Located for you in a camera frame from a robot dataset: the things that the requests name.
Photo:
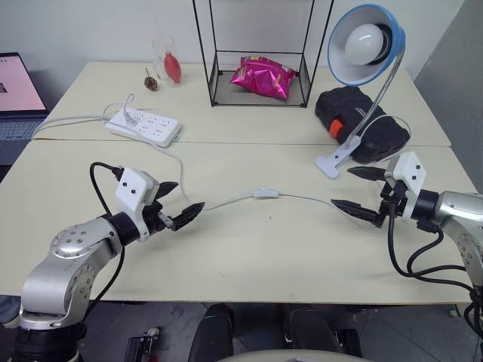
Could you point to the pink foil snack bag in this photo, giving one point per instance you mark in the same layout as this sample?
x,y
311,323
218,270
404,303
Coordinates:
x,y
260,77

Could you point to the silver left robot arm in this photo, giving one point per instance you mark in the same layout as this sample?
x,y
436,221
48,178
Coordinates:
x,y
64,275

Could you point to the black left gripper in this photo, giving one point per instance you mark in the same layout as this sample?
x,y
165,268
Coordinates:
x,y
154,220

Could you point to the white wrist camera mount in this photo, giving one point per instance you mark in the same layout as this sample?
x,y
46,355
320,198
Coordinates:
x,y
409,169
132,184

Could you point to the dark rounded shape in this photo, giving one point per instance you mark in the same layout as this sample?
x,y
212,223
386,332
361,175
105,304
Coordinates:
x,y
211,332
313,332

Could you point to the pale curved robot torso rim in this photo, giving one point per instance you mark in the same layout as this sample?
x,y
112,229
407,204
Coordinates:
x,y
294,356

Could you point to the red teardrop ornament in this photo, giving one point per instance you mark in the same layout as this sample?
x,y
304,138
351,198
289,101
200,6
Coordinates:
x,y
173,68

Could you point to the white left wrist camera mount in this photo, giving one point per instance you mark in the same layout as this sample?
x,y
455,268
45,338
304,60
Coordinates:
x,y
132,184

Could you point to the black tool case orange latch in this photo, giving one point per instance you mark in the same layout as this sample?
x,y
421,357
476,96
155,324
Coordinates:
x,y
339,105

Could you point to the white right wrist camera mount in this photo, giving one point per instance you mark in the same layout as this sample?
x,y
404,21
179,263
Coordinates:
x,y
409,169

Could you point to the open laptop computer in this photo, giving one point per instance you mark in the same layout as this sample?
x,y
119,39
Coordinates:
x,y
17,86

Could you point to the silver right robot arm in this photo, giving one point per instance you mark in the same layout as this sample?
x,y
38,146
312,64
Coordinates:
x,y
458,211

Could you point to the blue gooseneck clamp desk lamp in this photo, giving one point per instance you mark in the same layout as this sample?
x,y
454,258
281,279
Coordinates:
x,y
339,56

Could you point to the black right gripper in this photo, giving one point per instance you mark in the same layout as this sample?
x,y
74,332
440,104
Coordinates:
x,y
390,205

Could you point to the clear glass cup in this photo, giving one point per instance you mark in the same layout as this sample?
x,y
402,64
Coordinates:
x,y
160,47

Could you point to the small brown spinning top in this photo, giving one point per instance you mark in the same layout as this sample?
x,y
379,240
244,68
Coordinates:
x,y
151,83

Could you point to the white power strip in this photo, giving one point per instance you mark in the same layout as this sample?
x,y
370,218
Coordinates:
x,y
151,126

